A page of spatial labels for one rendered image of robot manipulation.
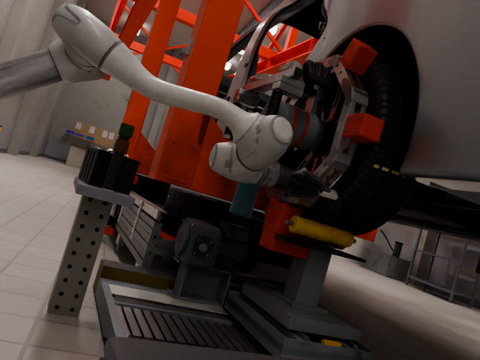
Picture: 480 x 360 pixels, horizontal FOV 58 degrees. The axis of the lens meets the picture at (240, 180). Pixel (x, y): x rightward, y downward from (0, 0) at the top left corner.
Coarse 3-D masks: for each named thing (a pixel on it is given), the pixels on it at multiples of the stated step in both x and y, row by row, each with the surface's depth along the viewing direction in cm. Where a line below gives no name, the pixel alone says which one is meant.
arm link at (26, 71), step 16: (64, 48) 125; (0, 64) 124; (16, 64) 124; (32, 64) 125; (48, 64) 126; (64, 64) 126; (0, 80) 123; (16, 80) 124; (32, 80) 126; (48, 80) 128; (64, 80) 130; (80, 80) 132; (0, 96) 125
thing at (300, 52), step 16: (144, 0) 631; (112, 16) 1256; (128, 16) 786; (144, 16) 697; (176, 16) 728; (192, 16) 738; (256, 16) 788; (128, 32) 802; (128, 48) 907; (144, 48) 1003; (176, 48) 1341; (272, 48) 906; (288, 48) 811; (304, 48) 691; (176, 64) 1034; (272, 64) 792
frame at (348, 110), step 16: (336, 64) 148; (352, 80) 139; (352, 96) 134; (368, 96) 136; (352, 112) 134; (336, 128) 137; (336, 144) 134; (352, 144) 135; (336, 160) 133; (320, 176) 138; (336, 176) 138; (272, 192) 164
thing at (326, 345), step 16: (240, 304) 166; (256, 304) 166; (240, 320) 162; (256, 320) 151; (272, 320) 152; (256, 336) 148; (272, 336) 139; (288, 336) 141; (304, 336) 136; (320, 336) 155; (272, 352) 137; (288, 352) 133; (304, 352) 135; (320, 352) 137; (336, 352) 140; (352, 352) 142; (368, 352) 145
